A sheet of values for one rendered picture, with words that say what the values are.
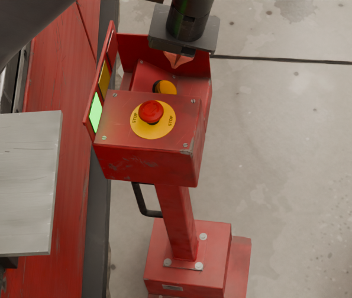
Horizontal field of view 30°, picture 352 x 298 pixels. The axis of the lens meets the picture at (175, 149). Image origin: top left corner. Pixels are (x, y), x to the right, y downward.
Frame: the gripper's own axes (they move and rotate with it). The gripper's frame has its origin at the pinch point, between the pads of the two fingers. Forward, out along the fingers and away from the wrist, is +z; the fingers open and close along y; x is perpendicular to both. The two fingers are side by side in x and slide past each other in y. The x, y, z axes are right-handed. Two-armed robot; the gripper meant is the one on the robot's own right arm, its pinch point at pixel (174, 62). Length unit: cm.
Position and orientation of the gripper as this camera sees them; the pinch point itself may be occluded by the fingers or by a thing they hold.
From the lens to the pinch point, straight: 105.6
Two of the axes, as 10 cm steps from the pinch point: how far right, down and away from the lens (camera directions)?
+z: -1.7, 4.7, 8.7
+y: -9.7, -2.2, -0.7
